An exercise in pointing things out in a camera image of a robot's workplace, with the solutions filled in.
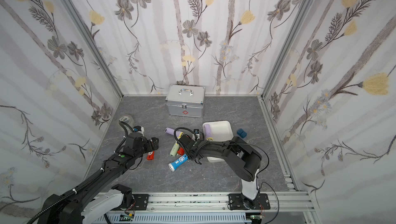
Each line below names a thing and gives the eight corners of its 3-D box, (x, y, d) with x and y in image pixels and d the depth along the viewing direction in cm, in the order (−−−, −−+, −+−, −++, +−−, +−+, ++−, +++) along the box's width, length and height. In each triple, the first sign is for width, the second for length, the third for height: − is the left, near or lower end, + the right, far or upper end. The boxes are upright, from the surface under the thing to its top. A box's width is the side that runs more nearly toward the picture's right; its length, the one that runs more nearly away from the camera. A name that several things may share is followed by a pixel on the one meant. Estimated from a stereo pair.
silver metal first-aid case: (169, 117, 110) (165, 102, 97) (173, 93, 126) (170, 77, 113) (204, 118, 110) (205, 102, 97) (204, 93, 126) (204, 77, 113)
